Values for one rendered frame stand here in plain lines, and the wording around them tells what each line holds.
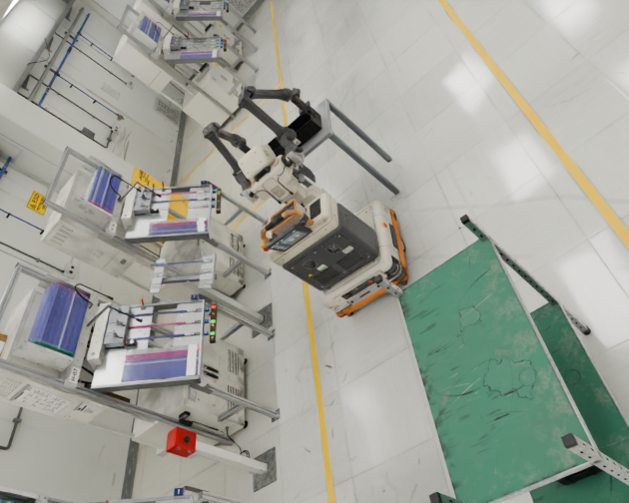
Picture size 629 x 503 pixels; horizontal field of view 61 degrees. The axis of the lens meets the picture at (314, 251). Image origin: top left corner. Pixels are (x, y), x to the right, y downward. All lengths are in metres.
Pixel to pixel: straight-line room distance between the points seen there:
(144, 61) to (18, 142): 2.04
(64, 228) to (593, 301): 3.89
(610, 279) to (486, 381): 1.27
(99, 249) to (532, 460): 3.96
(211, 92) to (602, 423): 6.65
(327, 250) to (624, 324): 1.68
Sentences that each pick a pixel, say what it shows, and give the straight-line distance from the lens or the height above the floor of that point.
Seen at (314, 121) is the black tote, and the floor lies 0.87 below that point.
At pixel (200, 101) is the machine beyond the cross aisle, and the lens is 7.97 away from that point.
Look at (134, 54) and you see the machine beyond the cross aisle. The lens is 7.79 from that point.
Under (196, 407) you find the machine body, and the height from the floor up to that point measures 0.51.
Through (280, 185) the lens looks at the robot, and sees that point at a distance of 3.45.
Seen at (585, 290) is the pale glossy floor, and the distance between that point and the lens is 3.00.
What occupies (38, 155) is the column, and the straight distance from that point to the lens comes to 6.83.
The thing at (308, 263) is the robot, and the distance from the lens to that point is 3.49.
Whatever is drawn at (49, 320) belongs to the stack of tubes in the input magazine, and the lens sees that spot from 3.91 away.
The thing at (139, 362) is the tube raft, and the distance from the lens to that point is 3.87.
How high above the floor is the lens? 2.50
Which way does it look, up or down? 33 degrees down
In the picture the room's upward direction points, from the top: 56 degrees counter-clockwise
